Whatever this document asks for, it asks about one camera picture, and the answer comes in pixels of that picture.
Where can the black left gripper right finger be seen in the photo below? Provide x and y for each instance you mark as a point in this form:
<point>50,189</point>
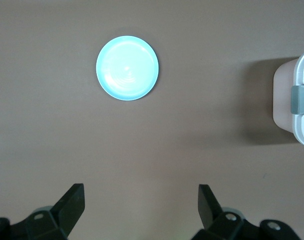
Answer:
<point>211,212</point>

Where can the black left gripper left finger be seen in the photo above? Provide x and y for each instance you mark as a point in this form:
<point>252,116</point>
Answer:
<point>67,210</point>

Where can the brown table cover sheet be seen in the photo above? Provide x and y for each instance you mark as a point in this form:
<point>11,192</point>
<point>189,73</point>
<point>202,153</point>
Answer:
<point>42,125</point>

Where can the white lidded storage box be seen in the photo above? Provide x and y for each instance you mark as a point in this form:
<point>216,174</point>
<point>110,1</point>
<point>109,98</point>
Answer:
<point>284,100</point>

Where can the grey box latch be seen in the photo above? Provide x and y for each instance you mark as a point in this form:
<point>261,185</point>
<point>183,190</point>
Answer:
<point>300,100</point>

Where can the light blue round plate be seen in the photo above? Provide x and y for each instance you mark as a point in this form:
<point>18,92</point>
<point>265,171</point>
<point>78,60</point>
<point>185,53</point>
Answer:
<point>126,67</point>

